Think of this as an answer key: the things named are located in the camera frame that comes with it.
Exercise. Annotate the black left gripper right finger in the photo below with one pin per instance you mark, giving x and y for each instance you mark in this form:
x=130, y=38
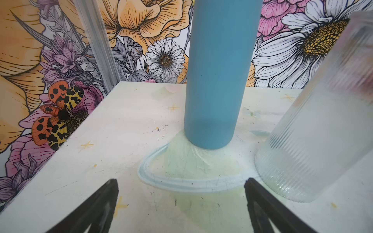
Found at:
x=264, y=210

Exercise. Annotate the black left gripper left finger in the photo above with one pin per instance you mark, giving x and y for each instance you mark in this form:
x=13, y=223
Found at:
x=94, y=215

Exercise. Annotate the clear ribbed glass vase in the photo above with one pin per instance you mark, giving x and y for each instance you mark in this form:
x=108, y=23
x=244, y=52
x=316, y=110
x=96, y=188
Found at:
x=329, y=127

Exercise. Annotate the tall teal cylinder vase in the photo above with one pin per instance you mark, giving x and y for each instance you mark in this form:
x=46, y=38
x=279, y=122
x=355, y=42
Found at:
x=222, y=41

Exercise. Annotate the aluminium left corner post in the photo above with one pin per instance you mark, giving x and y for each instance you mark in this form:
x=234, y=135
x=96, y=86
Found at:
x=93, y=25

